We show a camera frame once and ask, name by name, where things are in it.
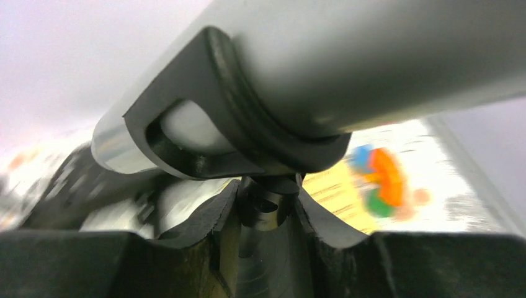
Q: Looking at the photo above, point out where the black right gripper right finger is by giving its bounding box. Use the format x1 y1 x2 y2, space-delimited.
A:
295 191 525 297

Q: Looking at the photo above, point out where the silver grey microphone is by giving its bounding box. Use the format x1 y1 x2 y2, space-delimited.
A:
91 1 525 174

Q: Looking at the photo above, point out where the orange rainbow ring toy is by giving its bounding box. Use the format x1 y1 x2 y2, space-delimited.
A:
348 144 432 222

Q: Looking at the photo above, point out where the black microphone stand base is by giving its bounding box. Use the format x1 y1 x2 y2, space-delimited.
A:
123 27 350 297

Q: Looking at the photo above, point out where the yellow sheet music page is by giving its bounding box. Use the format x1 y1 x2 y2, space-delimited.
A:
303 159 379 235

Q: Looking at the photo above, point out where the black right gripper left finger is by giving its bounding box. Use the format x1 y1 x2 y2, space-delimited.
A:
1 180 240 297

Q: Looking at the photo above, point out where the floral patterned table cloth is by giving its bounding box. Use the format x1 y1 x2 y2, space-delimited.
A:
1 120 507 233

